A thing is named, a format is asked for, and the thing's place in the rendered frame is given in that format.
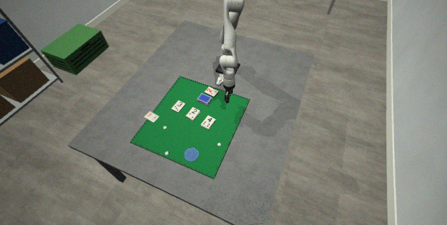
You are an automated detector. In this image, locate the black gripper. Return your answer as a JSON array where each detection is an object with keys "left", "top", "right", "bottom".
[{"left": 223, "top": 85, "right": 235, "bottom": 103}]

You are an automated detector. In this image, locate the blue round disc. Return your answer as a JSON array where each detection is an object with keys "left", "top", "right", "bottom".
[{"left": 184, "top": 148, "right": 199, "bottom": 161}]

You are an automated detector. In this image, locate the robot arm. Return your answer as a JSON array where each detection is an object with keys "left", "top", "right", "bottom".
[{"left": 216, "top": 0, "right": 244, "bottom": 87}]

